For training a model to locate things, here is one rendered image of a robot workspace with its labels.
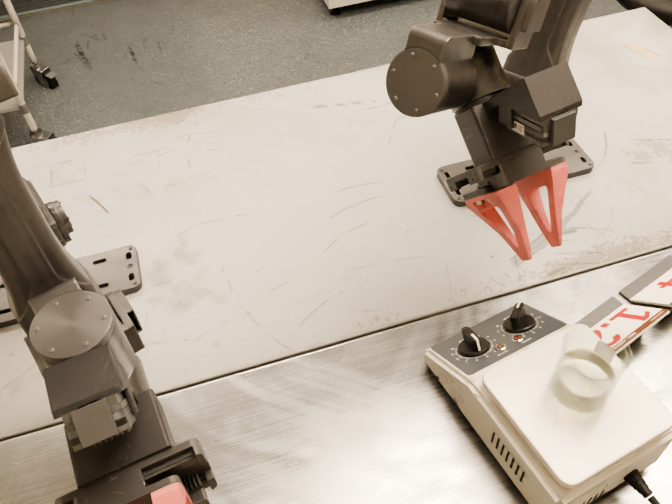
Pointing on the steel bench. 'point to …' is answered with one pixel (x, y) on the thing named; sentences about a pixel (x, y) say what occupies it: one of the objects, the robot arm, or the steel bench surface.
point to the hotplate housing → (500, 434)
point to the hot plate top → (537, 399)
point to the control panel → (492, 327)
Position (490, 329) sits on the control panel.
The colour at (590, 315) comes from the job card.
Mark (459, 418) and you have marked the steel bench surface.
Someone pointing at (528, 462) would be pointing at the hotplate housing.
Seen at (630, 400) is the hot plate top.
